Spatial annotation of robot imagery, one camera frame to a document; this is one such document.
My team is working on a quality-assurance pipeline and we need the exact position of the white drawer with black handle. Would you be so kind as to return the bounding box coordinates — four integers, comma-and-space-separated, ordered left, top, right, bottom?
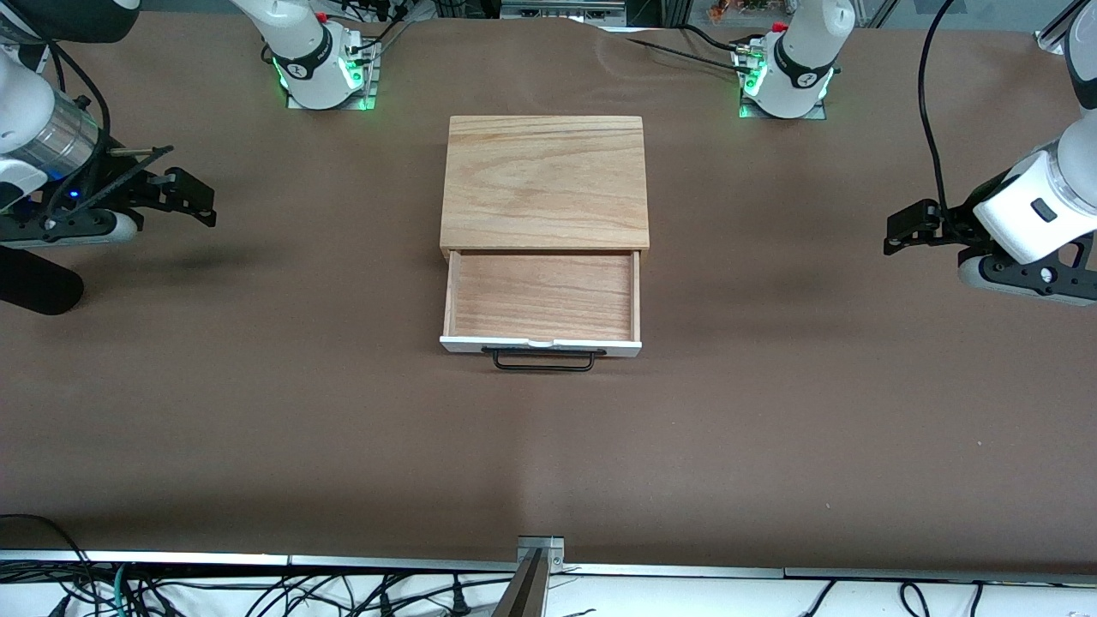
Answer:
440, 249, 644, 373

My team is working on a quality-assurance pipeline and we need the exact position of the wooden drawer cabinet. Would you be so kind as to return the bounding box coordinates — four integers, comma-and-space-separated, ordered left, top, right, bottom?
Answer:
440, 115, 650, 263

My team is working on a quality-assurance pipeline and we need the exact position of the black foam cylinder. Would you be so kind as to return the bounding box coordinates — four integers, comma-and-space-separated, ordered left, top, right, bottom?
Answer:
0, 240, 85, 316

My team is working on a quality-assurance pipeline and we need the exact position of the grey metal equipment box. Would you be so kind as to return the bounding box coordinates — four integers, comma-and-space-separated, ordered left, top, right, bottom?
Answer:
501, 0, 626, 25

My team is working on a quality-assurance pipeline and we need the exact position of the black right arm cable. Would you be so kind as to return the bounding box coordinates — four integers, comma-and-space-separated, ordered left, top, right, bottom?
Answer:
34, 39, 172, 215

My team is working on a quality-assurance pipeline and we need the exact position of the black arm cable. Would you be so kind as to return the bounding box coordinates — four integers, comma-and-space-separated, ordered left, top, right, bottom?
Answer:
34, 39, 172, 215
917, 0, 956, 215

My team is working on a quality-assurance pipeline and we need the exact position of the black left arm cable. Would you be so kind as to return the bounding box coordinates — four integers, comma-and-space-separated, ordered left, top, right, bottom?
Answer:
917, 0, 956, 215

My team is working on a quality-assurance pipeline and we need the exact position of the aluminium table edge rail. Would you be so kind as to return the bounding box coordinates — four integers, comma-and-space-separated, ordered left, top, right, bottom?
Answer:
0, 549, 291, 566
289, 555, 785, 579
782, 566, 1097, 589

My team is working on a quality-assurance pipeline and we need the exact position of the teal floor cable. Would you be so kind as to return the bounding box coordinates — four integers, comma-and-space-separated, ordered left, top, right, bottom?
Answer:
107, 564, 138, 617

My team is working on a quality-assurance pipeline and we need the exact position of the grey metal mounting bracket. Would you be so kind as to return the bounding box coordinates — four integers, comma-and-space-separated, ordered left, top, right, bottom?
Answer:
491, 535, 567, 617

